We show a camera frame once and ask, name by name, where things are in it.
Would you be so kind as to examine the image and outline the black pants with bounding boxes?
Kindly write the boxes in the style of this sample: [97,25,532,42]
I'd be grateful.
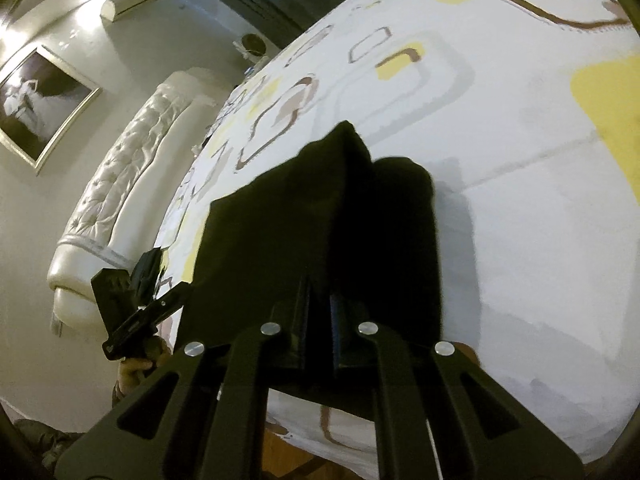
[177,122,442,420]

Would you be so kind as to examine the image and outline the person's left hand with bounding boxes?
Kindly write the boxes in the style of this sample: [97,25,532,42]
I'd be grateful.
[115,338,172,396]

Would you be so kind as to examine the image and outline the cream tufted headboard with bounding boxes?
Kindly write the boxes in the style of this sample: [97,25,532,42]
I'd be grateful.
[47,67,232,337]

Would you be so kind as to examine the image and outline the small round bedside fan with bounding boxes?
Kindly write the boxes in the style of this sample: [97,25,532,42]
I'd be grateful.
[233,32,267,64]

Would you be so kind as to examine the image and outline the patterned white bed cover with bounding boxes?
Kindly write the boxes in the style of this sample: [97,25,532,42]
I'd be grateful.
[157,0,639,463]

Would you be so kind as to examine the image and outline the framed wall picture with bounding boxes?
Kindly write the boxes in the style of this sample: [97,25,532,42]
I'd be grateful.
[1,44,101,172]

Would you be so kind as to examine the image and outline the white wall air conditioner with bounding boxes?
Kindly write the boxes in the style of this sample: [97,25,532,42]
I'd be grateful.
[100,0,155,23]

